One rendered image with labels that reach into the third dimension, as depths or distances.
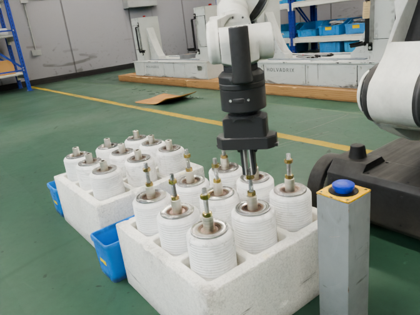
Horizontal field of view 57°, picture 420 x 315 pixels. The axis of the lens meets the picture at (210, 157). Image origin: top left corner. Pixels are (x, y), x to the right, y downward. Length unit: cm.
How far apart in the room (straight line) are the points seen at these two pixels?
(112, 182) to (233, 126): 54
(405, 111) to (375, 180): 27
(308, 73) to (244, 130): 246
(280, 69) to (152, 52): 238
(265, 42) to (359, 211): 35
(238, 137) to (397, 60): 42
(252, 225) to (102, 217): 52
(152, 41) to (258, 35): 461
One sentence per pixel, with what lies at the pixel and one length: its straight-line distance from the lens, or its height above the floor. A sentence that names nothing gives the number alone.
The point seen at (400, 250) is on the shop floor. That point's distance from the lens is 120.
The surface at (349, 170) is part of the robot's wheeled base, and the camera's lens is 119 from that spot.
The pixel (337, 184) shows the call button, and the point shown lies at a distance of 75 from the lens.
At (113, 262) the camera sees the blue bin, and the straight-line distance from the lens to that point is 110.
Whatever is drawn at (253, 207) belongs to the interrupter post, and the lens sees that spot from 83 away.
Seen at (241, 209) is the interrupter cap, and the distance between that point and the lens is 84.
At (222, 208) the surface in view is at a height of 23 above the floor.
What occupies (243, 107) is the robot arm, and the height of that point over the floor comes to 48.
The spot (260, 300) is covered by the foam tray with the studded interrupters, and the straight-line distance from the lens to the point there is 85.
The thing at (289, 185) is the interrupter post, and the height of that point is 27.
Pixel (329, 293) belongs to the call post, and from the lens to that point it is 86.
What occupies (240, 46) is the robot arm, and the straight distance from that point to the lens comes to 69.
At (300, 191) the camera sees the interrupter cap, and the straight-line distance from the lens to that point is 91.
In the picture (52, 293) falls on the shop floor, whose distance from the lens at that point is 119.
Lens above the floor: 63
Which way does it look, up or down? 19 degrees down
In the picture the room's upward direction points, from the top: 7 degrees counter-clockwise
